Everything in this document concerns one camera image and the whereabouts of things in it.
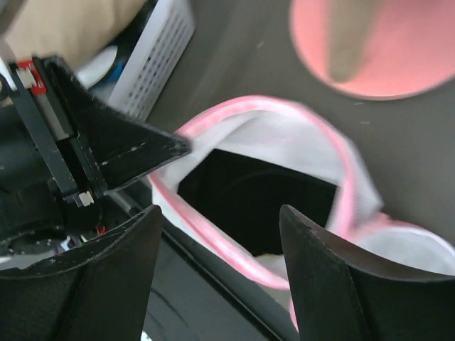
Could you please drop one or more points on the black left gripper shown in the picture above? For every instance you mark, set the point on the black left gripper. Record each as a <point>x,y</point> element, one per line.
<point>64,154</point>

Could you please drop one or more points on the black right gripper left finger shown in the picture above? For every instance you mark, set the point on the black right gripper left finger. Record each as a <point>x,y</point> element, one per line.
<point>97,291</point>

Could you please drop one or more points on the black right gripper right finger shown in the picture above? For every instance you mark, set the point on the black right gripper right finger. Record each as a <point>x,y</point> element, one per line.
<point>343,292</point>

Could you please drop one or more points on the black bra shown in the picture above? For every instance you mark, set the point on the black bra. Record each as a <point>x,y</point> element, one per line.
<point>242,196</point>

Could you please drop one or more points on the pink-trimmed white mesh laundry bag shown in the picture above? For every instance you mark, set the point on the pink-trimmed white mesh laundry bag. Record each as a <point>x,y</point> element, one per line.
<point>290,135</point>

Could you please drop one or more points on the beige folded garment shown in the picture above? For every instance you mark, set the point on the beige folded garment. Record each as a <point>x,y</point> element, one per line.
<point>73,30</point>

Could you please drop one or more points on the white perforated plastic basket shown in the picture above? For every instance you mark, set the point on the white perforated plastic basket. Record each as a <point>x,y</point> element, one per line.
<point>132,70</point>

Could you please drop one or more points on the pink two-tier wooden shelf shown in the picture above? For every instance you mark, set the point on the pink two-tier wooden shelf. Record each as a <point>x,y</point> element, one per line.
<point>410,49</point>

